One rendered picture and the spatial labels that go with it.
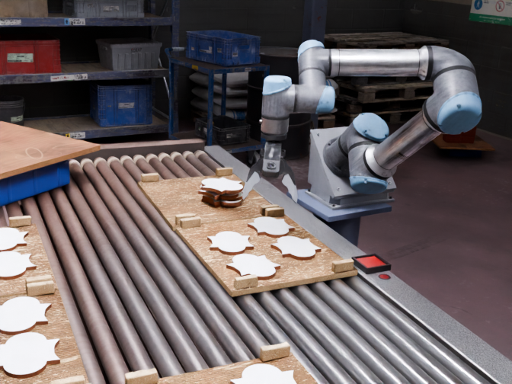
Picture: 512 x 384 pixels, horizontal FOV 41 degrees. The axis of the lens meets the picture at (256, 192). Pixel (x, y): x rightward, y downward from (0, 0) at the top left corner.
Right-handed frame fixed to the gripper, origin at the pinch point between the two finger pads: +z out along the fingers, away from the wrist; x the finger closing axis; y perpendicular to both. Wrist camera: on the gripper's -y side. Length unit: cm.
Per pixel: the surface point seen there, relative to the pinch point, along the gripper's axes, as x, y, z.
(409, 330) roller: -33, -47, 10
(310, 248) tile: -11.9, -13.6, 6.9
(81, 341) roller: 36, -63, 9
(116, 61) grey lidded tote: 147, 409, 34
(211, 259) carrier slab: 13.6, -22.5, 8.1
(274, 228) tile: -1.9, -1.9, 7.1
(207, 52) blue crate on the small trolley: 60, 346, 12
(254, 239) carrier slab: 3.3, -7.8, 8.2
